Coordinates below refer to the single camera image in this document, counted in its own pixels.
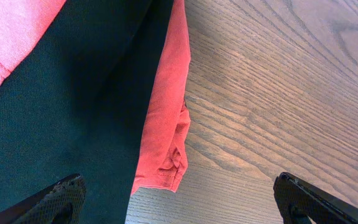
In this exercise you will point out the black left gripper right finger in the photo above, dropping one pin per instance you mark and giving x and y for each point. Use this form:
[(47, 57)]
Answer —
[(302, 203)]

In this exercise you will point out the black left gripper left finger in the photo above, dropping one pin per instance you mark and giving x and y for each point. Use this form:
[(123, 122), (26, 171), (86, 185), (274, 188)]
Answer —
[(59, 203)]

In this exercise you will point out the black garment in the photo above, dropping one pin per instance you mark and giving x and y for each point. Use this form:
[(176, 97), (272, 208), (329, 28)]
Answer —
[(77, 104)]

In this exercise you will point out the red t-shirt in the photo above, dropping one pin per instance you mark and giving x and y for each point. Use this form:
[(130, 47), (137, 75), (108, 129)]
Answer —
[(163, 160)]

